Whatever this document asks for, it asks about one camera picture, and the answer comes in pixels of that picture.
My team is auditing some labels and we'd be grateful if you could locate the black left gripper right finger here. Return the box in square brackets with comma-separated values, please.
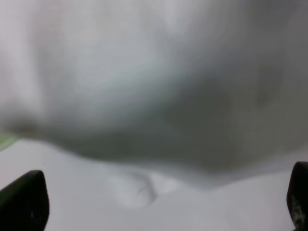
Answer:
[286, 162, 308, 231]

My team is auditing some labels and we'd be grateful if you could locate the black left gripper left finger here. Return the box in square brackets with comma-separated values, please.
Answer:
[0, 170, 50, 231]

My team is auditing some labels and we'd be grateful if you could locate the white short sleeve t-shirt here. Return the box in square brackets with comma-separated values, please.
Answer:
[0, 0, 308, 189]

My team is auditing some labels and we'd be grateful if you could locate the green plastic tray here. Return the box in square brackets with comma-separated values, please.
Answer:
[0, 133, 18, 151]

